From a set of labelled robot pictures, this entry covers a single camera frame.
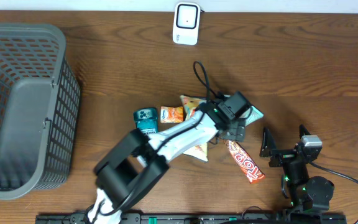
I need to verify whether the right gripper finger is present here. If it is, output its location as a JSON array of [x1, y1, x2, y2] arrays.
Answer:
[[299, 124, 310, 139], [259, 127, 277, 157]]

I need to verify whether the pale green snack packet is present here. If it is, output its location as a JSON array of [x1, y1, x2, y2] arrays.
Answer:
[[218, 91, 264, 126]]

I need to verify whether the orange chocolate bar wrapper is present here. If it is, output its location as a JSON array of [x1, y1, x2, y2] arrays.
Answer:
[[224, 140, 265, 184]]

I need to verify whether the yellow snack chip bag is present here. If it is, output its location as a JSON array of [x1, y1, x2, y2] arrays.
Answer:
[[180, 95, 208, 162]]

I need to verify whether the small orange tissue pack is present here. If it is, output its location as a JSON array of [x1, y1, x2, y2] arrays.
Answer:
[[160, 106, 184, 124]]

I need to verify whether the blue Listerine mouthwash bottle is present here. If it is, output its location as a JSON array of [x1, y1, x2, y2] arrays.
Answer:
[[133, 108, 158, 135]]

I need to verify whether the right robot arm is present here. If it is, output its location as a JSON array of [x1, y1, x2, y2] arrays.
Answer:
[[259, 124, 334, 223]]

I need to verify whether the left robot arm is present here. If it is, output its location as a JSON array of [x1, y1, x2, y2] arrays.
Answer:
[[87, 92, 254, 223]]

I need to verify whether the white barcode scanner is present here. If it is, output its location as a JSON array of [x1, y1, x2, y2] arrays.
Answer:
[[172, 2, 201, 45]]

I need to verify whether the grey plastic mesh basket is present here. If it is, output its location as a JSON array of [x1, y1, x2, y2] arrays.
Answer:
[[0, 23, 81, 200]]

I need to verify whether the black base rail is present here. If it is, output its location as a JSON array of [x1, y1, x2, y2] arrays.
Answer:
[[35, 212, 347, 224]]

